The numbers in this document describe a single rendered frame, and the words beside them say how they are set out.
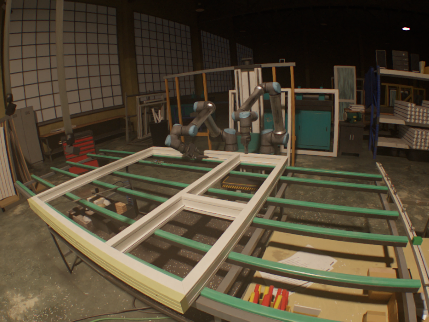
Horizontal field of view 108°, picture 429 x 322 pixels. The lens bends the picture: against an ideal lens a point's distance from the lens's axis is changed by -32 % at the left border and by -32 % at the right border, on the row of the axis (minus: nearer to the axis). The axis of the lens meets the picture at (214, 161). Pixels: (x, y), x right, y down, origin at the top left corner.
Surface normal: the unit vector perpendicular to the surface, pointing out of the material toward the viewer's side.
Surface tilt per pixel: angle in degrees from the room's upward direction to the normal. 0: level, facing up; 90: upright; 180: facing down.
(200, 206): 90
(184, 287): 0
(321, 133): 90
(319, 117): 90
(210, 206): 90
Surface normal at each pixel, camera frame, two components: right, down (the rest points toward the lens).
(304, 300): -0.07, -0.95
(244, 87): -0.41, 0.31
